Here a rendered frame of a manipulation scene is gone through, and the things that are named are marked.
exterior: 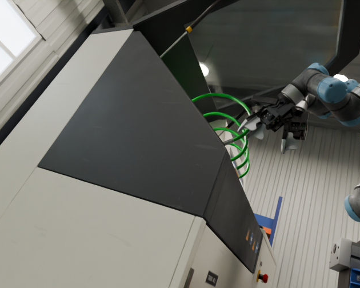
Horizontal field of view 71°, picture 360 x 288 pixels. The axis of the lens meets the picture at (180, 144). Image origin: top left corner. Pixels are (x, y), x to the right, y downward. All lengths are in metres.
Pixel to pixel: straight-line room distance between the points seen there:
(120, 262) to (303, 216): 7.27
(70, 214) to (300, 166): 7.87
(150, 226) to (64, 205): 0.27
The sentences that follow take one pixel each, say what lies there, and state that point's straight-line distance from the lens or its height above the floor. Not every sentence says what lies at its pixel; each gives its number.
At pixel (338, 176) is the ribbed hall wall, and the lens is 8.38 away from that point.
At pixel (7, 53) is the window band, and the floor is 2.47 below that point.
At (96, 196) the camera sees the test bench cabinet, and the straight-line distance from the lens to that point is 0.67.
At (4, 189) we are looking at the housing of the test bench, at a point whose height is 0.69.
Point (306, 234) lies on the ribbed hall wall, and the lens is 7.63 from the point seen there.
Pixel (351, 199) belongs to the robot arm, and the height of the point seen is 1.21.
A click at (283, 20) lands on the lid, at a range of 1.32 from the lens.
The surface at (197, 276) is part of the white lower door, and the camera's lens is 0.57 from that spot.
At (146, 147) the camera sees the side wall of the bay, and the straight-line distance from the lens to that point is 0.66.
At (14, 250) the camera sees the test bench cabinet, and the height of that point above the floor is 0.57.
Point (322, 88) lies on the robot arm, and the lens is 0.93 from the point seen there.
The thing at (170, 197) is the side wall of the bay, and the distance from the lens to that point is 0.56.
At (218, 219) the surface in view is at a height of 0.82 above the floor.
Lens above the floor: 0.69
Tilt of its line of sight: 25 degrees up
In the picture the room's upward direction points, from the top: 24 degrees clockwise
